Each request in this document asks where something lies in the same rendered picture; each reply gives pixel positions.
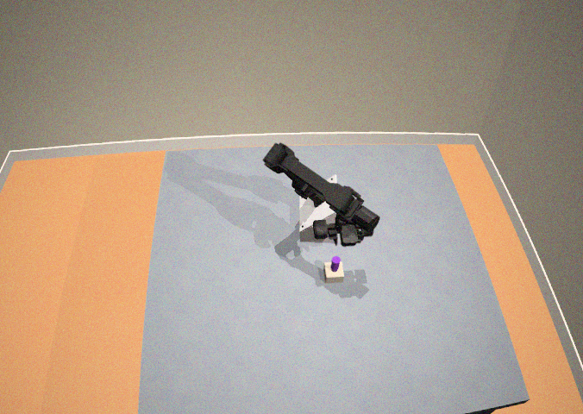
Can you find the beige block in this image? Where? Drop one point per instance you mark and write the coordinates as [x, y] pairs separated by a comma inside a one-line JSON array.
[[332, 277]]

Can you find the purple cylindrical cap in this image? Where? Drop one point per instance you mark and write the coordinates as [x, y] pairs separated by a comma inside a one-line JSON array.
[[335, 263]]

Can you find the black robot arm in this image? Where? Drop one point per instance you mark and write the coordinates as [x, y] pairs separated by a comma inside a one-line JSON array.
[[308, 184]]

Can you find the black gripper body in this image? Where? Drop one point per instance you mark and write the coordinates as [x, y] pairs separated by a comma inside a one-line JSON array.
[[321, 229]]

